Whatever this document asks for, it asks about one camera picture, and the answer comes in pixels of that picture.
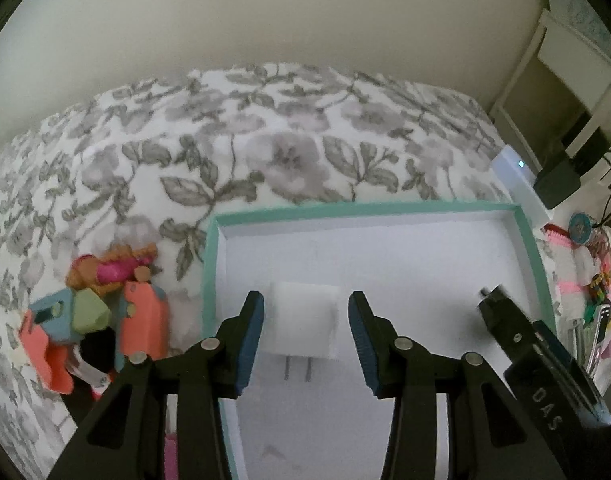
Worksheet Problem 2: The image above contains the coral blue folding toy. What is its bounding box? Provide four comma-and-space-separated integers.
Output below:
19, 287, 111, 394

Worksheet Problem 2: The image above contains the white USB charger cube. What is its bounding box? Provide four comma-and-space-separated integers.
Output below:
261, 282, 341, 382

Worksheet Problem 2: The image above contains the purple translucent lighter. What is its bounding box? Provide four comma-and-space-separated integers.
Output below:
164, 434, 179, 480

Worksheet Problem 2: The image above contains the white smartwatch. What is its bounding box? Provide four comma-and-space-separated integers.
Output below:
66, 327, 116, 400

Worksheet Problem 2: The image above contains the colourful clutter pile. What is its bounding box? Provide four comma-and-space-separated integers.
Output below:
543, 214, 611, 393

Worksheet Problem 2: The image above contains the pink brown puppy figure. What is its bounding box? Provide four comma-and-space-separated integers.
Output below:
66, 243, 159, 297

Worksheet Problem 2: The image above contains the teal rimmed white tray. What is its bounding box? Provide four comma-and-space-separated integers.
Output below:
203, 202, 555, 479

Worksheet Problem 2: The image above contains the black box on floor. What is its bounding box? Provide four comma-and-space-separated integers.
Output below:
533, 154, 581, 209

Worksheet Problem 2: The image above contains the white router box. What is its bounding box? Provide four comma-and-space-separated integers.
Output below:
491, 144, 552, 229

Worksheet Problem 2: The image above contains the floral grey white blanket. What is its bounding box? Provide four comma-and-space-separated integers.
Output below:
0, 63, 509, 479

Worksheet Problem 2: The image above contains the white shelf unit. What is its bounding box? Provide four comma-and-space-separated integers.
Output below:
491, 0, 611, 186

